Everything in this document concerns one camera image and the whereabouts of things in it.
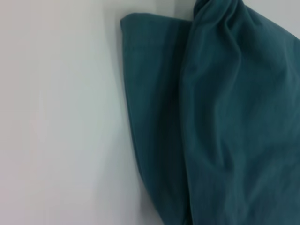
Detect teal blue shirt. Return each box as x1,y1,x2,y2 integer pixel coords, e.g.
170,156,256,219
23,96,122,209
120,0,300,225

